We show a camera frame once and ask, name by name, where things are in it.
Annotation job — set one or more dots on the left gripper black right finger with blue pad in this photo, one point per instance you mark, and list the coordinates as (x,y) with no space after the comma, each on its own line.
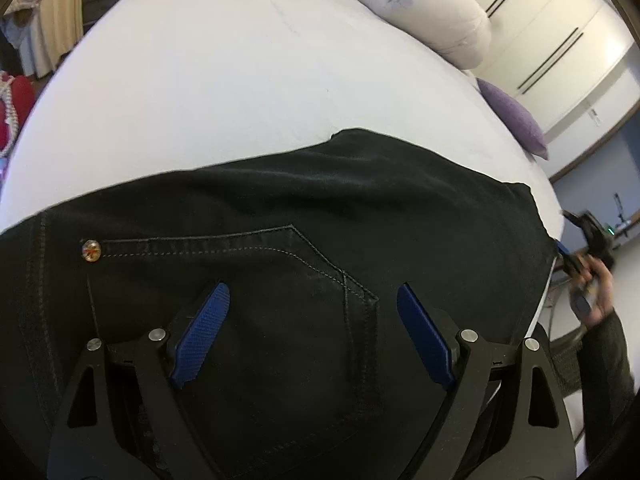
(503,416)

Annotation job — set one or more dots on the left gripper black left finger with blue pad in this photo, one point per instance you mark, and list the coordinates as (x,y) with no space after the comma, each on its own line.
(119,418)

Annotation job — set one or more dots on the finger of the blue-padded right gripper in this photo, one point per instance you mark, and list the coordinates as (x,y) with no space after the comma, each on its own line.
(562,250)

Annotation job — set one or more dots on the black denim pants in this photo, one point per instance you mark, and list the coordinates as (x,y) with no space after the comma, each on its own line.
(313,375)

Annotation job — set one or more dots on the person's right hand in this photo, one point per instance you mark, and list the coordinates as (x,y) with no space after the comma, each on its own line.
(591,293)

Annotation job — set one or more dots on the purple cushion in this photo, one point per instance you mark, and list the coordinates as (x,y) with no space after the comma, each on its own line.
(521,124)

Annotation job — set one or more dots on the white rolled duvet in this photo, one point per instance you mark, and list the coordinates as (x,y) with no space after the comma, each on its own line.
(458,30)

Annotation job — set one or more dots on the red and white shoe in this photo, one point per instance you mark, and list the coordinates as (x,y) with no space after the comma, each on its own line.
(17,100)

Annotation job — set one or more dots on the white bed mattress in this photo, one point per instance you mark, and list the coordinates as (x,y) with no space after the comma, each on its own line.
(164,85)

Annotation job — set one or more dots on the beige curtain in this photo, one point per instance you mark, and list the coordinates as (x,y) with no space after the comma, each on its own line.
(54,32)

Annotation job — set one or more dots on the cream wardrobe with black handles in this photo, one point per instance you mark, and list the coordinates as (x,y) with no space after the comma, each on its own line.
(550,54)

